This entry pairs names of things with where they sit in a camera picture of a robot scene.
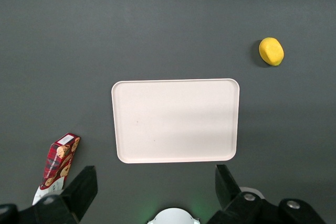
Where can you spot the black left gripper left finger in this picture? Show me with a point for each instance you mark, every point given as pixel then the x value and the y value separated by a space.
pixel 76 192

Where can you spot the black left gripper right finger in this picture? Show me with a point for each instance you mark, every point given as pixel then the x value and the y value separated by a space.
pixel 228 190

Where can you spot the red cookie box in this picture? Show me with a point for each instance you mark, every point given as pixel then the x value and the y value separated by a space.
pixel 59 157

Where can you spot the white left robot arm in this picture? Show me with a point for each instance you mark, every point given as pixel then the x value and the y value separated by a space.
pixel 173 216

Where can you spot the white rectangular tray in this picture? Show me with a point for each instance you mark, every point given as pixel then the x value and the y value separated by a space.
pixel 176 121

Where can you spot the yellow mango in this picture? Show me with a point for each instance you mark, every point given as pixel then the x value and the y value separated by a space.
pixel 271 52

